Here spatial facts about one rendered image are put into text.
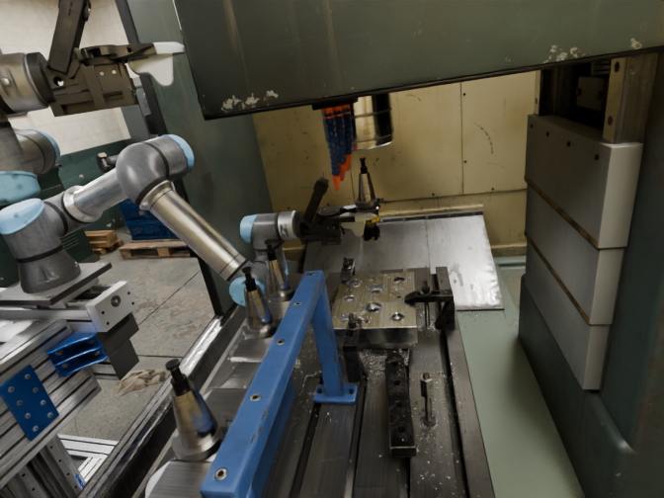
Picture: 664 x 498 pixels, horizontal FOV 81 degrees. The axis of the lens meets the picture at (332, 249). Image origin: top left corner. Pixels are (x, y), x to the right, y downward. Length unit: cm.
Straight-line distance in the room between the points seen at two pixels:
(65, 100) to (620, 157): 85
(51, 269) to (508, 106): 182
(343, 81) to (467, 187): 149
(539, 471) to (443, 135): 138
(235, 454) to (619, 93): 74
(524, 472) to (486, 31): 100
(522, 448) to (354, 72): 103
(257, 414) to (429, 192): 166
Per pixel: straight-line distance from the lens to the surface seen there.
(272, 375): 56
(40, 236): 133
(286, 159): 206
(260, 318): 65
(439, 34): 61
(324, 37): 62
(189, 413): 49
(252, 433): 50
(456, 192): 204
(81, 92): 71
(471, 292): 178
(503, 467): 122
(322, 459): 88
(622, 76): 78
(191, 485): 50
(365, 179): 95
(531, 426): 131
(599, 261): 85
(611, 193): 80
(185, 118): 151
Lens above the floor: 158
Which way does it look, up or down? 23 degrees down
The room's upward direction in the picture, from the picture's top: 9 degrees counter-clockwise
